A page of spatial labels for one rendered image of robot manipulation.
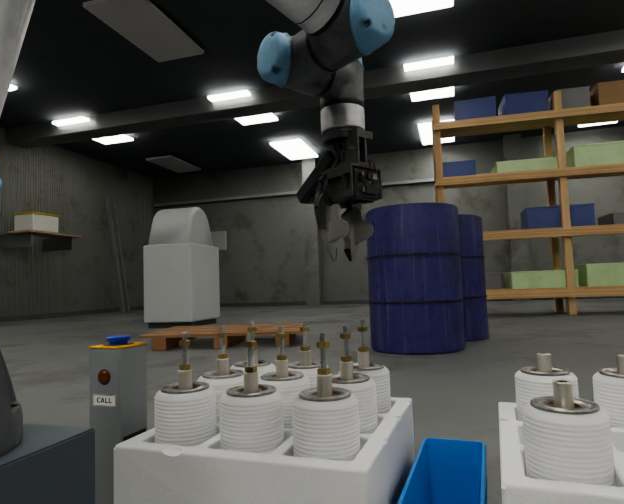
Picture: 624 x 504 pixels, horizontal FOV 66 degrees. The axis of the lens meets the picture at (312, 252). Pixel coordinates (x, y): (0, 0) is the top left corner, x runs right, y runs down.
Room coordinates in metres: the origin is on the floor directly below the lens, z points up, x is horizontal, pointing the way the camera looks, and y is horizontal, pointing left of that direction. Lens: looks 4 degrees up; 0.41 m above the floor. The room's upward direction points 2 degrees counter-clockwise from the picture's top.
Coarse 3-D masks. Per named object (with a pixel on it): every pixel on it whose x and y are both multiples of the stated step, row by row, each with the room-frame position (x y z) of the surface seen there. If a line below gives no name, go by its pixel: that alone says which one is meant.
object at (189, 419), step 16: (160, 400) 0.74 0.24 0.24; (176, 400) 0.73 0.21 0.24; (192, 400) 0.74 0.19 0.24; (208, 400) 0.76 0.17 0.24; (160, 416) 0.74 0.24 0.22; (176, 416) 0.73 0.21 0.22; (192, 416) 0.74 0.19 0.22; (208, 416) 0.76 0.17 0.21; (160, 432) 0.74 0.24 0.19; (176, 432) 0.73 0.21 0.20; (192, 432) 0.74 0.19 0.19; (208, 432) 0.76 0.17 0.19
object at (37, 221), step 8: (16, 216) 7.58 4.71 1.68; (24, 216) 7.52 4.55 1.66; (32, 216) 7.47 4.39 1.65; (40, 216) 7.59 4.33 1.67; (48, 216) 7.74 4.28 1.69; (56, 216) 7.88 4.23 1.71; (16, 224) 7.58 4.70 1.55; (24, 224) 7.52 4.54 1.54; (32, 224) 7.47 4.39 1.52; (40, 224) 7.59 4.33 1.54; (48, 224) 7.74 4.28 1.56; (56, 224) 7.89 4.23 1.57; (56, 232) 7.90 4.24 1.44
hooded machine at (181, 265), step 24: (168, 216) 5.40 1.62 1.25; (192, 216) 5.34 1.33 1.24; (168, 240) 5.32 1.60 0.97; (192, 240) 5.32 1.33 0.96; (144, 264) 5.35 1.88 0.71; (168, 264) 5.27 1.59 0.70; (192, 264) 5.23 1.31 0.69; (216, 264) 5.81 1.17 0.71; (144, 288) 5.35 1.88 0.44; (168, 288) 5.27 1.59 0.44; (192, 288) 5.22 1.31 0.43; (216, 288) 5.79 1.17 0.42; (144, 312) 5.35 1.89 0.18; (168, 312) 5.27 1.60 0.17; (192, 312) 5.22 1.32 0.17; (216, 312) 5.78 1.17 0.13
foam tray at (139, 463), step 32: (384, 416) 0.84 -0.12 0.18; (128, 448) 0.73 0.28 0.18; (160, 448) 0.71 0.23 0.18; (192, 448) 0.71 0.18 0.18; (288, 448) 0.70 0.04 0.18; (384, 448) 0.70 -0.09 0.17; (128, 480) 0.72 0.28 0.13; (160, 480) 0.71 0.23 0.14; (192, 480) 0.69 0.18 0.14; (224, 480) 0.67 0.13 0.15; (256, 480) 0.65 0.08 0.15; (288, 480) 0.64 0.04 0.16; (320, 480) 0.62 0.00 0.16; (352, 480) 0.61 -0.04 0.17; (384, 480) 0.70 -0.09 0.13
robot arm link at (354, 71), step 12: (360, 60) 0.78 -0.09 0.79; (336, 72) 0.75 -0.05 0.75; (348, 72) 0.76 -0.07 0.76; (360, 72) 0.78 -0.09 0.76; (336, 84) 0.76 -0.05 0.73; (348, 84) 0.76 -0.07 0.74; (360, 84) 0.78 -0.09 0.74; (324, 96) 0.78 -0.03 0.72; (336, 96) 0.77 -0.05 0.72; (348, 96) 0.76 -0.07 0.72; (360, 96) 0.78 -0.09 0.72
